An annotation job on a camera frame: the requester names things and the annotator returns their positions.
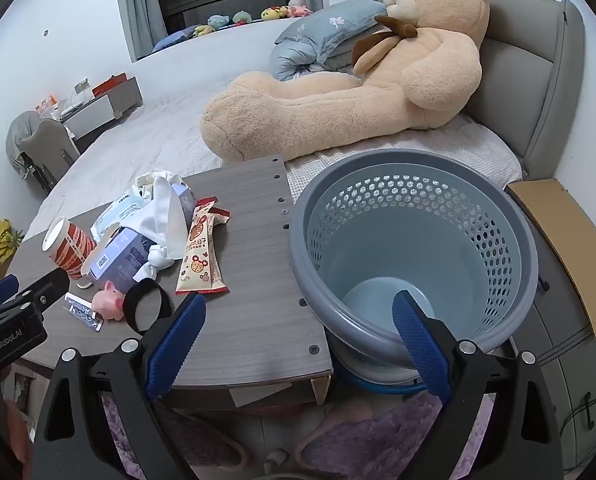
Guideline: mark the bed with white sheet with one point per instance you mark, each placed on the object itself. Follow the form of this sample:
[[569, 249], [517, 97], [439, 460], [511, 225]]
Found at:
[[178, 110]]

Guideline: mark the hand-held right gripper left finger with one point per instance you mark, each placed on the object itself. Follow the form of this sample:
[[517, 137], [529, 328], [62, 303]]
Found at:
[[173, 345]]

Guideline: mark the white cloth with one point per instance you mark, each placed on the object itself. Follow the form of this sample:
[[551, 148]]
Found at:
[[165, 220]]

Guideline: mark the folded grey blue duvet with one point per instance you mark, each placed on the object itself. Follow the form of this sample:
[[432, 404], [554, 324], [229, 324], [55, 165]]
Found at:
[[293, 60]]

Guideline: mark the large beige teddy bear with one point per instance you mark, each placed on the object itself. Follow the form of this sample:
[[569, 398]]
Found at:
[[328, 110]]

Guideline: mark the white grey cabinet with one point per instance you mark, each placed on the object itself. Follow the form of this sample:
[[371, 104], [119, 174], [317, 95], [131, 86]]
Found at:
[[103, 110]]

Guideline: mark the grey perforated plastic basket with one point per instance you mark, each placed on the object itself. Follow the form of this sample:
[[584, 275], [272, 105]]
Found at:
[[477, 240]]

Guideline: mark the checked bed pad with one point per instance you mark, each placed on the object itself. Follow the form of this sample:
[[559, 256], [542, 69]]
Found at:
[[477, 150]]

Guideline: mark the pink slipper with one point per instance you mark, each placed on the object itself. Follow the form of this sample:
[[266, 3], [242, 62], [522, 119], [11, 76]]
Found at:
[[213, 445], [338, 422]]

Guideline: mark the blue white wipes packet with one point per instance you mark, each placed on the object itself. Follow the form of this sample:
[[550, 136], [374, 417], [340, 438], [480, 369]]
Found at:
[[120, 207]]

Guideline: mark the wide grey curtain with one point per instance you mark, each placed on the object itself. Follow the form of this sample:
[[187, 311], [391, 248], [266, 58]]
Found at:
[[138, 5]]

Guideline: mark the grey chair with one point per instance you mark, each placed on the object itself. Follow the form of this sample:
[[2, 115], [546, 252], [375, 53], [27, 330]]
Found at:
[[48, 147]]

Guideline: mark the silver blister pack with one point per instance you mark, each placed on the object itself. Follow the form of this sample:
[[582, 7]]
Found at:
[[83, 312]]

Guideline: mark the blue plush toy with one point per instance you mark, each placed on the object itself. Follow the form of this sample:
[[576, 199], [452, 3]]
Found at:
[[219, 21]]

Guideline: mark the purple fluffy rug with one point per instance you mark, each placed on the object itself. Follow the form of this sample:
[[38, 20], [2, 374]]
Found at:
[[367, 440]]

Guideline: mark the red beige snack wrapper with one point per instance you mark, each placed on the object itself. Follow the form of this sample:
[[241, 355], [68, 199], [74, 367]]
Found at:
[[195, 255], [218, 217]]

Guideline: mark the white charger plug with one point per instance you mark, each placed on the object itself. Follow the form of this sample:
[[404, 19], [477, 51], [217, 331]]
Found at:
[[277, 460]]

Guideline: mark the wall socket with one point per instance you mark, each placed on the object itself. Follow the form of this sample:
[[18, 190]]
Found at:
[[82, 85]]

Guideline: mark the purple cardboard box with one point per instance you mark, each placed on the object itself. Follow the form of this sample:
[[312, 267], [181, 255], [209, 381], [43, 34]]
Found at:
[[123, 260]]

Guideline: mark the pink plush toy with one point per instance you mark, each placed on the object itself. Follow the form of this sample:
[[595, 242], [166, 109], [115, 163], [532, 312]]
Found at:
[[299, 9]]

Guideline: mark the blue cushion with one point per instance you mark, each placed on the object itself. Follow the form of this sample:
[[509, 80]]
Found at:
[[175, 39]]

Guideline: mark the grey blue flower pillow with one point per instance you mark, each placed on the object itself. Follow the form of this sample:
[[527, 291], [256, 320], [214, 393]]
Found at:
[[328, 22]]

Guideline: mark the pink pig toy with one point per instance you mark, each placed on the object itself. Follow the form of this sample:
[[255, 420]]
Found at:
[[108, 302]]

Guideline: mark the green plush toy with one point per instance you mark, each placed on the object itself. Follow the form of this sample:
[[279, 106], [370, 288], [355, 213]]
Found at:
[[243, 16]]

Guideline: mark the red white paper cup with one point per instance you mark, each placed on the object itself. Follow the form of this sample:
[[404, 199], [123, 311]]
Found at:
[[70, 250]]

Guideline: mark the grey nightstand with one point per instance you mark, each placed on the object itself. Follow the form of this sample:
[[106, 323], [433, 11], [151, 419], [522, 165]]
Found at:
[[567, 360]]

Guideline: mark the grey garment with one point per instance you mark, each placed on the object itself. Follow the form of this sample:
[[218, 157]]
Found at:
[[18, 135]]

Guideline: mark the yellow plush toy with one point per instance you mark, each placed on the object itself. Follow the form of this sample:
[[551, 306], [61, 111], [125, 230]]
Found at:
[[275, 12]]

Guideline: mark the grey padded headboard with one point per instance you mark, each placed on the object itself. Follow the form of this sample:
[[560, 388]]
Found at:
[[527, 85]]

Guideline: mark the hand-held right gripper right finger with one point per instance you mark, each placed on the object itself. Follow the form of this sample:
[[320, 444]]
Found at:
[[422, 345]]

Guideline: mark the red box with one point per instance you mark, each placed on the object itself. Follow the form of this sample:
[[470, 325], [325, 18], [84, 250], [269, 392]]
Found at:
[[110, 85]]

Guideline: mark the yellow bag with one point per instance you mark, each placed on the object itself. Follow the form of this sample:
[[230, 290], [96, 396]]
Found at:
[[3, 240]]

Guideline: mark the black hair band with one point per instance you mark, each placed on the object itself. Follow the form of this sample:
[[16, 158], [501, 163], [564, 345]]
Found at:
[[130, 310]]

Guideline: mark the yellowish plush toy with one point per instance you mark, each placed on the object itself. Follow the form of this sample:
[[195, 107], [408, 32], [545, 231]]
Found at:
[[203, 31]]

